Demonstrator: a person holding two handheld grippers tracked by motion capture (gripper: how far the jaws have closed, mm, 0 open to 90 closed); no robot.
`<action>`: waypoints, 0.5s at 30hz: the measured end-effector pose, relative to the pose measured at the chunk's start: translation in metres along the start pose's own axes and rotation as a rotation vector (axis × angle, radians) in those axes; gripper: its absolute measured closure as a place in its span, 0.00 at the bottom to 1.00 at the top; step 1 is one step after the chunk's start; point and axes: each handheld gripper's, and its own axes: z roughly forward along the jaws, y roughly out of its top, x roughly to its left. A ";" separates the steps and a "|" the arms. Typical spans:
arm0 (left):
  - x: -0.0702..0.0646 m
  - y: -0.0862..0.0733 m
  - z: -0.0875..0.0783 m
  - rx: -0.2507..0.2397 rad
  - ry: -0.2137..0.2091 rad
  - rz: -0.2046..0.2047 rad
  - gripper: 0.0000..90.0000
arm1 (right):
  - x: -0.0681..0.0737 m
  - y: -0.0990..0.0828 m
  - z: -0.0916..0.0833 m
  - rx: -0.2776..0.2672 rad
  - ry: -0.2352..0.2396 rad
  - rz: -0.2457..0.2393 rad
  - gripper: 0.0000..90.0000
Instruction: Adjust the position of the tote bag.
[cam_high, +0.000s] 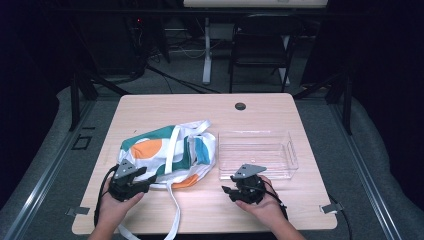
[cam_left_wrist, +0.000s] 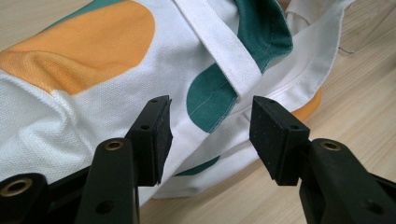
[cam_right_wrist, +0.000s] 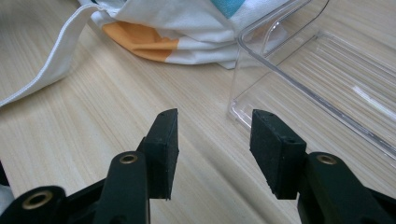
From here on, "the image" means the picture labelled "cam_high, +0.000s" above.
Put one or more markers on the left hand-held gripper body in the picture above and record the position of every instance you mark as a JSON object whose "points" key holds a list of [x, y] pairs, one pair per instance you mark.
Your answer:
{"points": [[123, 186]]}

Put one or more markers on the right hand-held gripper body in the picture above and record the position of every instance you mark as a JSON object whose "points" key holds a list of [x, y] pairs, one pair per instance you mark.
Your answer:
{"points": [[250, 190]]}

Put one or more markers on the clear plastic box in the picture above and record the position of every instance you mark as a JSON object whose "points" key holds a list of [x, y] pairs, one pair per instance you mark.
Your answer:
{"points": [[256, 156]]}

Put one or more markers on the white teal orange tote bag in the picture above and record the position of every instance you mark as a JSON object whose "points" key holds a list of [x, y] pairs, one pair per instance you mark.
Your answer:
{"points": [[180, 150]]}

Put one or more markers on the person's left hand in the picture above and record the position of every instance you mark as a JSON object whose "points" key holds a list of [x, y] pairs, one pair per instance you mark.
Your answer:
{"points": [[115, 213]]}

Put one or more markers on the person's right hand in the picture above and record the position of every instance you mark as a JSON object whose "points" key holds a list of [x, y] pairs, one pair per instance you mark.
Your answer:
{"points": [[270, 210]]}

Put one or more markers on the black metal stand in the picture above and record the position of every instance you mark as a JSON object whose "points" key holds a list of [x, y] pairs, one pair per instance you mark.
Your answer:
{"points": [[75, 100], [348, 103]]}

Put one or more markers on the white desk leg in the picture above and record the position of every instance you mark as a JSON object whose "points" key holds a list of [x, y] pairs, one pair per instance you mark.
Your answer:
{"points": [[207, 53]]}

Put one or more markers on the black chair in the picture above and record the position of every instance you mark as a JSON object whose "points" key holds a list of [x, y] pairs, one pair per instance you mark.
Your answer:
{"points": [[260, 50]]}

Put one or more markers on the metal table corner bracket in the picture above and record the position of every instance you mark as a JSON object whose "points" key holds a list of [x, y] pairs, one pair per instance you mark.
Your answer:
{"points": [[330, 208], [78, 211]]}

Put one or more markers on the metal floor rail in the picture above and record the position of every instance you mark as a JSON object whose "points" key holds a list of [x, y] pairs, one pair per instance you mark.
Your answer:
{"points": [[43, 186], [363, 173]]}

